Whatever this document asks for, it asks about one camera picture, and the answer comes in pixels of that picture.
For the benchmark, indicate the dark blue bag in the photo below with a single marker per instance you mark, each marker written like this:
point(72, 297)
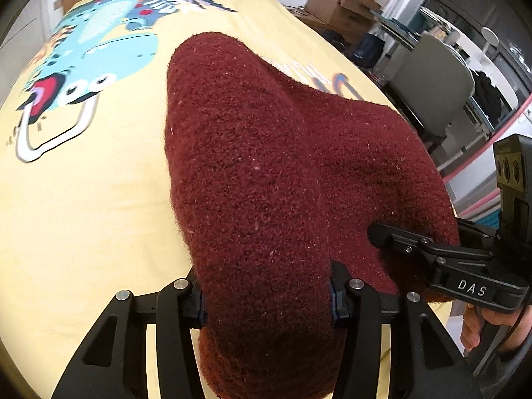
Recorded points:
point(368, 50)

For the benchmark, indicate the maroon knitted sweater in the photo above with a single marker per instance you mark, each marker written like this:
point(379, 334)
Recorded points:
point(270, 174)

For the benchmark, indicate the white cabinet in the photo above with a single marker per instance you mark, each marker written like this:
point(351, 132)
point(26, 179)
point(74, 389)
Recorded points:
point(415, 0)

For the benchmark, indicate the yellow cartoon printed blanket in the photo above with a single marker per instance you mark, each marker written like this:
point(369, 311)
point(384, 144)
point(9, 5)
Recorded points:
point(104, 195)

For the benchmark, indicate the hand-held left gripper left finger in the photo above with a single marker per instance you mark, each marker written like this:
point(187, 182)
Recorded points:
point(193, 307)

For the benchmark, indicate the person's right hand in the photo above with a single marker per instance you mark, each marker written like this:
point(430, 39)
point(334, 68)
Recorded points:
point(471, 332)

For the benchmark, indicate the grey office chair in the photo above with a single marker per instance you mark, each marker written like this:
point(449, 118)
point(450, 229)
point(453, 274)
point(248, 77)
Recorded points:
point(432, 83)

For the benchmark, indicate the black garment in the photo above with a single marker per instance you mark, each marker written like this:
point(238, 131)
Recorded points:
point(492, 95)

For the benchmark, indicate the flat cardboard box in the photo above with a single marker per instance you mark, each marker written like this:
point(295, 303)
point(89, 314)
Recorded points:
point(332, 25)

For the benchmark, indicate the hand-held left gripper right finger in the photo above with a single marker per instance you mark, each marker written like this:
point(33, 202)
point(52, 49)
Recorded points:
point(337, 307)

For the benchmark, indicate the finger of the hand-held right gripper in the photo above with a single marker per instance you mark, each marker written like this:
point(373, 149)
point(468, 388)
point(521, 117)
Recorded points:
point(395, 237)
point(478, 230)

